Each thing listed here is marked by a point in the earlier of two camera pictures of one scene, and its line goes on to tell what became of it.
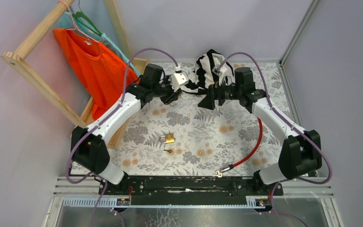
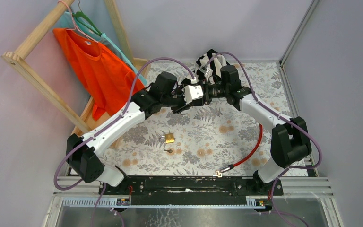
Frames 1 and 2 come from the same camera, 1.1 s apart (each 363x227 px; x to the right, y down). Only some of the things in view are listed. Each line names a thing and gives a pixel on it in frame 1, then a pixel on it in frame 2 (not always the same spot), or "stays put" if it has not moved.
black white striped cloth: (209, 67) stays put
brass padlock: (169, 138) stays put
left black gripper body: (167, 94) -> (178, 104)
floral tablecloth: (181, 139) stays put
